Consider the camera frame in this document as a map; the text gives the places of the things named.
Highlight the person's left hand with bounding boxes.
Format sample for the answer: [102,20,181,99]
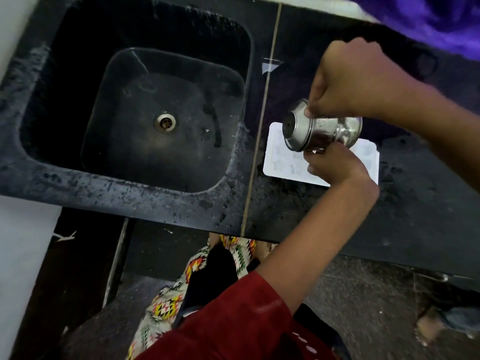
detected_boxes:
[303,141,380,187]

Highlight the red sleeve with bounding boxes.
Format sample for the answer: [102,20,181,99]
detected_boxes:
[135,271,340,360]

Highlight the white ice cube tray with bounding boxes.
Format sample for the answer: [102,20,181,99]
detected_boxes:
[262,121,380,188]

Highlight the person's right forearm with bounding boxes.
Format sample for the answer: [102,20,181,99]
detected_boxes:
[390,81,480,193]

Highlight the black scarf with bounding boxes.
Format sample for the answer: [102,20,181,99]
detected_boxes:
[175,243,261,327]

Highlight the patterned colourful garment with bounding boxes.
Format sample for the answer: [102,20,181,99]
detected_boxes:
[125,234,279,360]

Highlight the steel water pot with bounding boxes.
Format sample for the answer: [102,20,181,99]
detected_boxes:
[282,98,364,153]

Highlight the person's right hand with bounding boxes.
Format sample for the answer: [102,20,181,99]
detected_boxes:
[305,37,418,120]

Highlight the person's left forearm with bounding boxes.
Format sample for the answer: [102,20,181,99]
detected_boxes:
[256,171,380,315]

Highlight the metal cabinet frame bar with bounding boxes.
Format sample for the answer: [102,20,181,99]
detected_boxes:
[102,217,130,309]

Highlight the black stone sink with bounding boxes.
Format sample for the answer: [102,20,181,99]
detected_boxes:
[19,0,256,194]

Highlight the purple cloth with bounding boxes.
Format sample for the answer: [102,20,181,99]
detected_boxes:
[337,0,480,63]

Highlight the metal sink drain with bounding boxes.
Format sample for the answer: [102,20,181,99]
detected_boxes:
[154,112,178,134]

